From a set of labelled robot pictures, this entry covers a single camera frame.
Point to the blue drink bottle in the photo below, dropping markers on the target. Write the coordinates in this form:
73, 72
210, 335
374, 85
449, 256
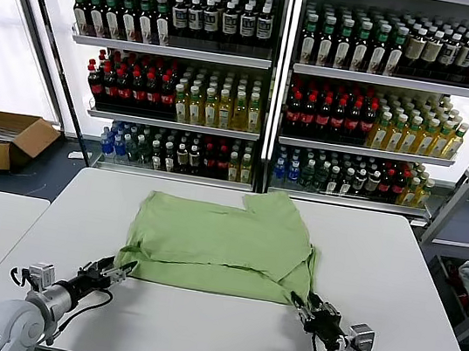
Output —
120, 146
293, 172
107, 143
280, 170

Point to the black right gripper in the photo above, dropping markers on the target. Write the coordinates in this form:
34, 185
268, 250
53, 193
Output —
326, 330

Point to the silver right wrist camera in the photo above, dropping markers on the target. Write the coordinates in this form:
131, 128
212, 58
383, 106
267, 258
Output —
362, 336

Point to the cola bottle red cap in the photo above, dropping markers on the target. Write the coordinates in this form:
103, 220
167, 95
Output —
139, 93
367, 125
95, 87
323, 118
293, 114
124, 91
387, 186
338, 120
221, 163
353, 123
167, 97
110, 89
209, 161
153, 95
399, 188
308, 116

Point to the green tinted water bottle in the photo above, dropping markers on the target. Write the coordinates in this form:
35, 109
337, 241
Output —
132, 151
308, 176
144, 153
321, 179

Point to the white paper scrap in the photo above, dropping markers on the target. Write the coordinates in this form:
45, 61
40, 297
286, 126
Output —
75, 155

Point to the light green polo shirt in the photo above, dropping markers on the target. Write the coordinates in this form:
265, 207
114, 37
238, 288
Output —
215, 243

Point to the grey window frame post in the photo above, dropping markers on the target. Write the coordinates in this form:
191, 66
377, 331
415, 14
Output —
31, 21

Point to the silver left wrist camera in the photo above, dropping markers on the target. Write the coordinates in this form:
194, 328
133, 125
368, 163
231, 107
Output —
42, 275

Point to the red cloth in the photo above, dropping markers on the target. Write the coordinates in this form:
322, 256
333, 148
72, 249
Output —
461, 300

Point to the small dark bottle white cap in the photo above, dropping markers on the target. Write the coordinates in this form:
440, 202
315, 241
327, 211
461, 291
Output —
334, 182
347, 184
360, 185
157, 156
374, 187
182, 159
195, 161
170, 158

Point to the dark bottle cream label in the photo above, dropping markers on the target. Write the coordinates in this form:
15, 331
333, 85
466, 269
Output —
432, 53
414, 50

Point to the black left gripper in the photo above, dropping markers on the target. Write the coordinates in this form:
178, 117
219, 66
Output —
87, 288

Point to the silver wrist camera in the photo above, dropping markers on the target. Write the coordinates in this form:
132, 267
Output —
362, 336
42, 275

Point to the dark bottle navy label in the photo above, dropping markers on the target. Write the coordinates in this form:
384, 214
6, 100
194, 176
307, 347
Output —
180, 17
211, 21
196, 20
466, 59
449, 56
248, 26
265, 28
230, 24

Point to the grey metal shelf rack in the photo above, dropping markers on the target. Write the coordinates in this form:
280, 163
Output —
170, 51
386, 81

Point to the black window frame post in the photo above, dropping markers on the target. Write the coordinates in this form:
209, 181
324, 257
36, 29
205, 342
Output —
61, 66

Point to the dark bottle green cap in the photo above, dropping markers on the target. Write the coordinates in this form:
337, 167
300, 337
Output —
96, 16
395, 54
344, 46
361, 49
378, 52
129, 20
81, 14
326, 44
309, 41
163, 24
112, 18
146, 23

